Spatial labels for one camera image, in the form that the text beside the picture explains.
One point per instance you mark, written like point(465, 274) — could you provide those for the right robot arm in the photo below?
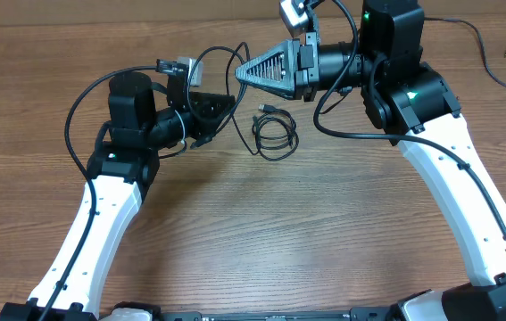
point(412, 107)

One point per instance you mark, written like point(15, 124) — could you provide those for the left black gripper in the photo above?
point(204, 122)

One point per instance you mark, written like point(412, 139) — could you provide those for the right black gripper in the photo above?
point(304, 65)

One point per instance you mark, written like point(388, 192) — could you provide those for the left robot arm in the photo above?
point(145, 118)

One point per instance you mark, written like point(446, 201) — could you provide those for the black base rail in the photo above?
point(131, 311)

